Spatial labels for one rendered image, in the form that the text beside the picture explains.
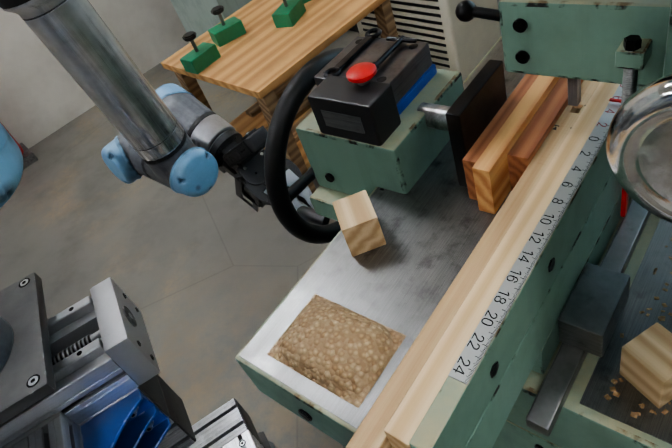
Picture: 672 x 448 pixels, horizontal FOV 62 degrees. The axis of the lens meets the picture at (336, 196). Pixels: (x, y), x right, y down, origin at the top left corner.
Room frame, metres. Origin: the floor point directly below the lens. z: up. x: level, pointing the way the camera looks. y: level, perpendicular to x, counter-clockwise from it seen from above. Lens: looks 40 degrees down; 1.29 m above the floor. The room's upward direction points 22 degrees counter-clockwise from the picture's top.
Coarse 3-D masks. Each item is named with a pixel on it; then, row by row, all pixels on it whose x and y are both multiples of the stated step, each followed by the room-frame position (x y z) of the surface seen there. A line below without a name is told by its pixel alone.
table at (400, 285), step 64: (320, 192) 0.51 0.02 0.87; (384, 192) 0.44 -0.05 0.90; (448, 192) 0.40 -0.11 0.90; (320, 256) 0.39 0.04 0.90; (384, 256) 0.35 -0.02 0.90; (448, 256) 0.33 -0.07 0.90; (576, 256) 0.29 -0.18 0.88; (384, 320) 0.29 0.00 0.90; (256, 384) 0.30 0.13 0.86; (384, 384) 0.23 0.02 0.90; (512, 384) 0.21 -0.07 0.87
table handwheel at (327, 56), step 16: (336, 48) 0.70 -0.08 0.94; (320, 64) 0.66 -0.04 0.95; (304, 80) 0.64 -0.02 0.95; (288, 96) 0.63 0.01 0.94; (304, 96) 0.63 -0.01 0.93; (288, 112) 0.61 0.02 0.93; (272, 128) 0.61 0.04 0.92; (288, 128) 0.61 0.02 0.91; (272, 144) 0.60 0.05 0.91; (272, 160) 0.59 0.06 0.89; (272, 176) 0.58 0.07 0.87; (304, 176) 0.62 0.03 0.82; (272, 192) 0.58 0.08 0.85; (288, 192) 0.58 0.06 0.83; (272, 208) 0.58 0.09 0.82; (288, 208) 0.57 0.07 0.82; (288, 224) 0.57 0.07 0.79; (304, 224) 0.58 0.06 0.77; (336, 224) 0.63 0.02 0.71; (304, 240) 0.58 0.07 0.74; (320, 240) 0.59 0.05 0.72
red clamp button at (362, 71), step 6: (354, 66) 0.49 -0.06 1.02; (360, 66) 0.48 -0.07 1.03; (366, 66) 0.48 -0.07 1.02; (372, 66) 0.47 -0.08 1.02; (348, 72) 0.48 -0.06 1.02; (354, 72) 0.48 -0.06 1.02; (360, 72) 0.47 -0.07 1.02; (366, 72) 0.47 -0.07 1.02; (372, 72) 0.47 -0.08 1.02; (348, 78) 0.47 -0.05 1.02; (354, 78) 0.47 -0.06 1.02; (360, 78) 0.47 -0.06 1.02; (366, 78) 0.46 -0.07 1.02
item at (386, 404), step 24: (528, 168) 0.35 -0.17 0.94; (528, 192) 0.33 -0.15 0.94; (504, 216) 0.31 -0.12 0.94; (480, 240) 0.30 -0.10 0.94; (480, 264) 0.27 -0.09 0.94; (456, 288) 0.26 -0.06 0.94; (456, 312) 0.24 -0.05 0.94; (432, 336) 0.23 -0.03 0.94; (408, 360) 0.22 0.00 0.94; (408, 384) 0.20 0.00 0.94; (384, 408) 0.19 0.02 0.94; (360, 432) 0.18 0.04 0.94; (384, 432) 0.18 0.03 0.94
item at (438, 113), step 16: (496, 64) 0.44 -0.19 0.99; (480, 80) 0.43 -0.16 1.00; (496, 80) 0.43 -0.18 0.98; (464, 96) 0.41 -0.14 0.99; (480, 96) 0.41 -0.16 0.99; (496, 96) 0.43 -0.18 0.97; (432, 112) 0.46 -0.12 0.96; (448, 112) 0.40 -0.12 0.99; (464, 112) 0.39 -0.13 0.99; (480, 112) 0.41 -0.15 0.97; (496, 112) 0.43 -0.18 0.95; (448, 128) 0.40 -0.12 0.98; (464, 128) 0.39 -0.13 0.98; (480, 128) 0.41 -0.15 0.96; (464, 144) 0.39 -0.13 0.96; (464, 176) 0.39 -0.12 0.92
